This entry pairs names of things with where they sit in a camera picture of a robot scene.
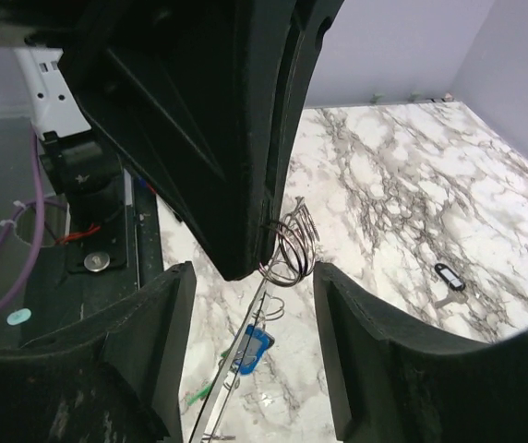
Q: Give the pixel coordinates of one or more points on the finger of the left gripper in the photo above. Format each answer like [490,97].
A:
[309,23]
[185,91]

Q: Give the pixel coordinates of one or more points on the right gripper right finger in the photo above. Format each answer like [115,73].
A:
[394,378]

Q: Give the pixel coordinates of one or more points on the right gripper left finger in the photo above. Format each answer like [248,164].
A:
[111,377]

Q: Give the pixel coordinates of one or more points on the key with green tag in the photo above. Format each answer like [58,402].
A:
[199,395]

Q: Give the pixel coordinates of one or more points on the large metal keyring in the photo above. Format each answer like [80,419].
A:
[293,259]

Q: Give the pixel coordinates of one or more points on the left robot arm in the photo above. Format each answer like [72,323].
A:
[80,163]

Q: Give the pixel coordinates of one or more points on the light blue sticker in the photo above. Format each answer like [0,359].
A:
[18,317]

